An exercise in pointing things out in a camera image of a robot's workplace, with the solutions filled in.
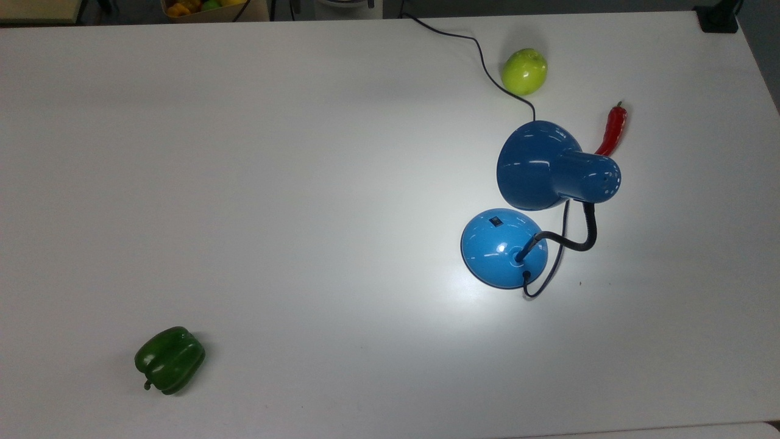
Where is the green bell pepper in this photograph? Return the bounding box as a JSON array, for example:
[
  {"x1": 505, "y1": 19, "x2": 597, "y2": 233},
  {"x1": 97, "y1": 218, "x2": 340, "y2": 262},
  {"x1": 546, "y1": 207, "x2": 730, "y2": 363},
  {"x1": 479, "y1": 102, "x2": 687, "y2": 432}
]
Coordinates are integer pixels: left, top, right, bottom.
[{"x1": 134, "y1": 326, "x2": 207, "y2": 396}]

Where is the blue desk lamp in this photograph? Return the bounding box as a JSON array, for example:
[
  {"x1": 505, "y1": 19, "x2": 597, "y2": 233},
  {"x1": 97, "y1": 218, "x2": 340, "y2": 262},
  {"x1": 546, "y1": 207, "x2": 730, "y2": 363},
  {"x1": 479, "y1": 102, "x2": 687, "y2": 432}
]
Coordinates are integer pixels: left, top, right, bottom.
[{"x1": 460, "y1": 120, "x2": 622, "y2": 290}]

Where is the wooden side table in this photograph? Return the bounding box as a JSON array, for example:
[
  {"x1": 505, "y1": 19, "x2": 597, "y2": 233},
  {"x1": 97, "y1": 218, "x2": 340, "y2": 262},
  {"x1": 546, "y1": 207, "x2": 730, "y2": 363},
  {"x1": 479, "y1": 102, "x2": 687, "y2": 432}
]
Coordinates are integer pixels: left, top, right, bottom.
[{"x1": 0, "y1": 0, "x2": 87, "y2": 26}]

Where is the green apple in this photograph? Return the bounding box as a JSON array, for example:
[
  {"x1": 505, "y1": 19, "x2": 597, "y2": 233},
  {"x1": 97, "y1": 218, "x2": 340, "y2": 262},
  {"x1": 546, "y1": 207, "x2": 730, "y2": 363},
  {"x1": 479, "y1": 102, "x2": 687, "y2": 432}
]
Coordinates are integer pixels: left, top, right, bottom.
[{"x1": 501, "y1": 48, "x2": 548, "y2": 97}]

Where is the white adjacent table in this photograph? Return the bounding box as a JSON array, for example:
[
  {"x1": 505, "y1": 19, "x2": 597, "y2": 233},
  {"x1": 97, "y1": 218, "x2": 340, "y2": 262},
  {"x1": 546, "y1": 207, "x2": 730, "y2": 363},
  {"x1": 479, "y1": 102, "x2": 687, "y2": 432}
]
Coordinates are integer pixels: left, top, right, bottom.
[{"x1": 512, "y1": 421, "x2": 780, "y2": 439}]

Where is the red chili pepper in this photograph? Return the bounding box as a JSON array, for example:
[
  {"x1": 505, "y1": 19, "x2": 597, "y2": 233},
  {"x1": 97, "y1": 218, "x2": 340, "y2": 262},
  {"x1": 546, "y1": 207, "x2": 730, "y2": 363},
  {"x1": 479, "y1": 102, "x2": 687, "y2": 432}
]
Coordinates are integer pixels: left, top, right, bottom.
[{"x1": 595, "y1": 101, "x2": 628, "y2": 157}]

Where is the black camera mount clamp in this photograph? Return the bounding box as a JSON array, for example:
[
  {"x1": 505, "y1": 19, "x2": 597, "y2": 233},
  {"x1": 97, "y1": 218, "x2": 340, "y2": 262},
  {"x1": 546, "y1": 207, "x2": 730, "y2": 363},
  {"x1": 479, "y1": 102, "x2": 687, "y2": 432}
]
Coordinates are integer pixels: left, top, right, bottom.
[{"x1": 693, "y1": 0, "x2": 743, "y2": 34}]

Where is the black lamp power cable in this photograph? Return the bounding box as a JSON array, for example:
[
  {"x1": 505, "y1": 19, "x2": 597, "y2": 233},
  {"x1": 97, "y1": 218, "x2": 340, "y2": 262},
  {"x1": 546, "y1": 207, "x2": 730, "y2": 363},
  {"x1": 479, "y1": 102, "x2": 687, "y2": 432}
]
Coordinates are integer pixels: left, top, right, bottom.
[{"x1": 402, "y1": 12, "x2": 571, "y2": 299}]

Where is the cardboard box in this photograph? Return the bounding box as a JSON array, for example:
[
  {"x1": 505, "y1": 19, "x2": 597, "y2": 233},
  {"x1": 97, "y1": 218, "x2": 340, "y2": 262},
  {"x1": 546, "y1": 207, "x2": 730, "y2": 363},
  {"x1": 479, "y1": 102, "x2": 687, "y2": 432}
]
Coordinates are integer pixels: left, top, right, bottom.
[{"x1": 160, "y1": 0, "x2": 271, "y2": 24}]

